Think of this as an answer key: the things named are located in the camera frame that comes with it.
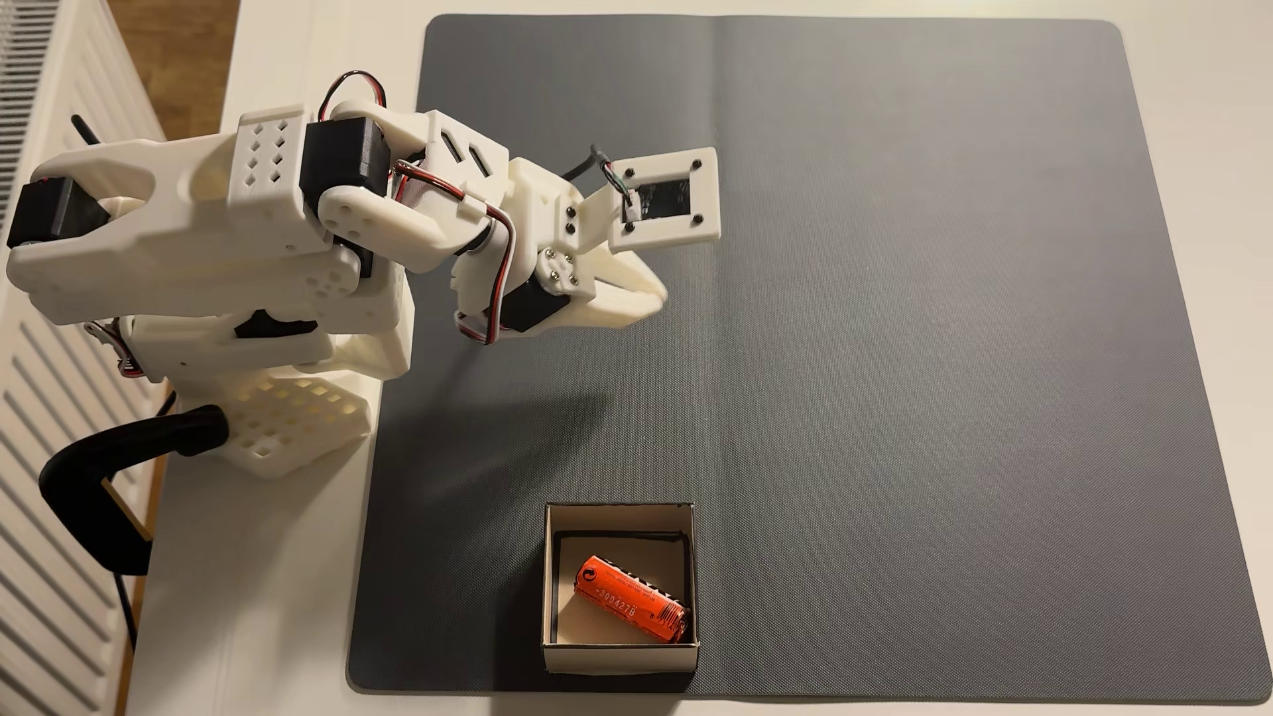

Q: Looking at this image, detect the red cylindrical battery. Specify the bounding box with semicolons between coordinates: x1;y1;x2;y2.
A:
573;554;692;646

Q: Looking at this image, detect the small open cardboard box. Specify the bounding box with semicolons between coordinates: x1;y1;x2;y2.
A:
542;501;701;676

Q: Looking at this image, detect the dark grey textured mat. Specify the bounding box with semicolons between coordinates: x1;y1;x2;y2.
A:
348;14;1273;705

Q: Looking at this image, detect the black table clamp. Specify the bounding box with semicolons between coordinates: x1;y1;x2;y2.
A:
38;404;231;578

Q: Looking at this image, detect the white ribbed radiator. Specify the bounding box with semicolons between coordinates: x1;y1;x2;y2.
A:
0;0;200;716

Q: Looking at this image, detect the red black servo wire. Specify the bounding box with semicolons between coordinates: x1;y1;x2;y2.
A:
391;159;520;346

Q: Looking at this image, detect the white framed wrist camera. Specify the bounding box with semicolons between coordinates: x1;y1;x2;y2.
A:
579;146;722;256

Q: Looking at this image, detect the black camera cable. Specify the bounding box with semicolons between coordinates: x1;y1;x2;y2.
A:
560;143;616;186

